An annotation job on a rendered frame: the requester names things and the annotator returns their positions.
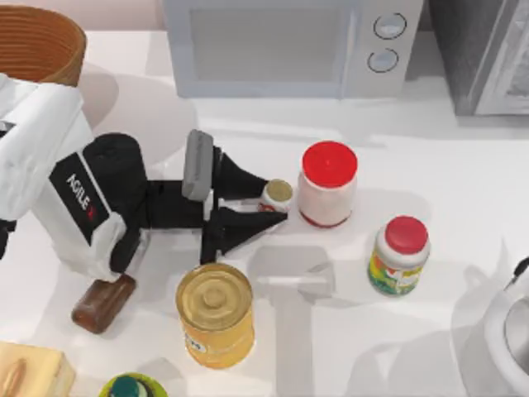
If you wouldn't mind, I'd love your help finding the small white jar gold lid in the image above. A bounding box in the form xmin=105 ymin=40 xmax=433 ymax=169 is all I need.
xmin=257 ymin=178 xmax=295 ymax=213

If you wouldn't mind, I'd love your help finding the pale grey rounded box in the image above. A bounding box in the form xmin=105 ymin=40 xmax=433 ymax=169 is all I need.
xmin=181 ymin=128 xmax=215 ymax=202

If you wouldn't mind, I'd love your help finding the large white jar red lid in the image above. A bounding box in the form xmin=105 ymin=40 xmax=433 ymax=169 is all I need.
xmin=297 ymin=141 xmax=359 ymax=229

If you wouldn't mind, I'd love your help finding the yellow can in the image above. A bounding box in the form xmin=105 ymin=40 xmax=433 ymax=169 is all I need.
xmin=174 ymin=262 xmax=256 ymax=369

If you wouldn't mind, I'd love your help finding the brown bottle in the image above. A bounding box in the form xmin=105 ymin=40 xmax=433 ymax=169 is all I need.
xmin=70 ymin=273 xmax=138 ymax=334

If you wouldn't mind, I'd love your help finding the microwave door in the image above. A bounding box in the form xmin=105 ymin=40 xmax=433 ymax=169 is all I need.
xmin=161 ymin=0 xmax=357 ymax=101

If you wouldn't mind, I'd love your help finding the pale microwave oven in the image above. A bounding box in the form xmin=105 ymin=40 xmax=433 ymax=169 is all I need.
xmin=160 ymin=0 xmax=425 ymax=101

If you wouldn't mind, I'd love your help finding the green yellow jar red lid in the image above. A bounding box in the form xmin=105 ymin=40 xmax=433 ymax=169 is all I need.
xmin=366 ymin=215 xmax=432 ymax=297

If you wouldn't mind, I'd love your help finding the green bottle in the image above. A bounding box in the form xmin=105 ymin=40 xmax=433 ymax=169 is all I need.
xmin=98 ymin=371 xmax=171 ymax=397

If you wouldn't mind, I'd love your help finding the microwave knob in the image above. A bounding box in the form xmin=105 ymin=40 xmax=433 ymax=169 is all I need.
xmin=366 ymin=46 xmax=401 ymax=75
xmin=373 ymin=11 xmax=408 ymax=41

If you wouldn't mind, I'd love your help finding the brown wooden basket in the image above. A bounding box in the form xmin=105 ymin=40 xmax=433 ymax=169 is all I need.
xmin=0 ymin=0 xmax=88 ymax=88

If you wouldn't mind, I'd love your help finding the pale yellow bread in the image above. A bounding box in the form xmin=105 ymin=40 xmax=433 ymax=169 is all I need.
xmin=0 ymin=340 xmax=78 ymax=397

